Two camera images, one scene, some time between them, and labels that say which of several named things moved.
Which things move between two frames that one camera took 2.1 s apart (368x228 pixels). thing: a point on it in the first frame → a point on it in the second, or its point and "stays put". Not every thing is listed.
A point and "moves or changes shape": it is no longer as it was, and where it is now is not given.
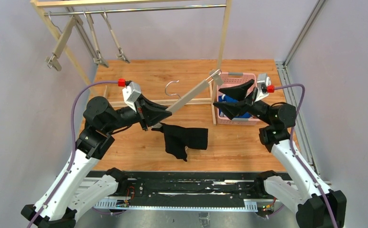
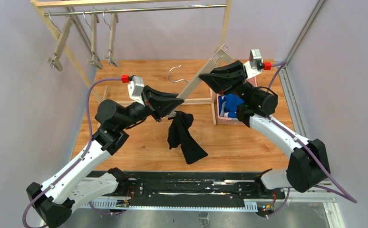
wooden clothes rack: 36,4 stays put
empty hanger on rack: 53,60 stays put
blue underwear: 224,98 stays put
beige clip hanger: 99,60 moves or changes shape
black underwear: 177,138 moves or changes shape
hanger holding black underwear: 216,78 moves or changes shape
